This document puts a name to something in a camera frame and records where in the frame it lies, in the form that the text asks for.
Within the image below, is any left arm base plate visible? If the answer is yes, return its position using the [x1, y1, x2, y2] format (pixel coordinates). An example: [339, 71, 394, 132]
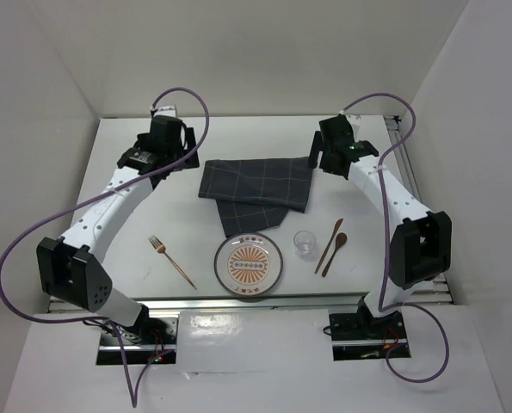
[96, 313, 179, 366]

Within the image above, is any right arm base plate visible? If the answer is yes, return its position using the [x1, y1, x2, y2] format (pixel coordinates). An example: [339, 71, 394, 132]
[323, 311, 411, 361]

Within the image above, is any orange patterned dinner plate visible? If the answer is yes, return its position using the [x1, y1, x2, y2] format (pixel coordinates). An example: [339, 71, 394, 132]
[213, 233, 284, 297]

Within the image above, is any wooden spoon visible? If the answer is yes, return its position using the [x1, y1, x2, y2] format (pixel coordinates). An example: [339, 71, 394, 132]
[321, 232, 348, 278]

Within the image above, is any aluminium rail front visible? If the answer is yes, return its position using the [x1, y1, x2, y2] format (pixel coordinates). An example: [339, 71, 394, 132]
[46, 294, 454, 314]

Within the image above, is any aluminium rail right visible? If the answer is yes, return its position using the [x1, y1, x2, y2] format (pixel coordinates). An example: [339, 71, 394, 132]
[384, 115, 421, 200]

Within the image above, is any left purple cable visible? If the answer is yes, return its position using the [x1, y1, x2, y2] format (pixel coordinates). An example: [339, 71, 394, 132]
[0, 87, 210, 409]

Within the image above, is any clear drinking glass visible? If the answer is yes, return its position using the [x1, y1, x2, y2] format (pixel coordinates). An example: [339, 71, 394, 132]
[293, 231, 317, 261]

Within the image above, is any dark grey checked cloth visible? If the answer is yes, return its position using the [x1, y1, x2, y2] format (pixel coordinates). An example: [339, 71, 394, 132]
[199, 157, 313, 237]

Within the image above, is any wooden knife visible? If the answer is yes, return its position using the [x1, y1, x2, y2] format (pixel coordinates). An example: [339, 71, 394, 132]
[314, 218, 344, 274]

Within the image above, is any copper fork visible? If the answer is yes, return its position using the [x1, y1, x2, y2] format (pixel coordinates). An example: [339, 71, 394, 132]
[148, 235, 197, 290]

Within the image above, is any aluminium rail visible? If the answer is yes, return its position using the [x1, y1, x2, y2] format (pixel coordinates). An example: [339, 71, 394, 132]
[46, 294, 454, 314]
[384, 115, 421, 200]

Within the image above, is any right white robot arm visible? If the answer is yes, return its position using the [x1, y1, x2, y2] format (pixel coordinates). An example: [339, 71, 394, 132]
[309, 114, 452, 337]

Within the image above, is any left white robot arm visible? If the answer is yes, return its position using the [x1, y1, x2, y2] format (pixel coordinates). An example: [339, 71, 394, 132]
[36, 106, 196, 343]

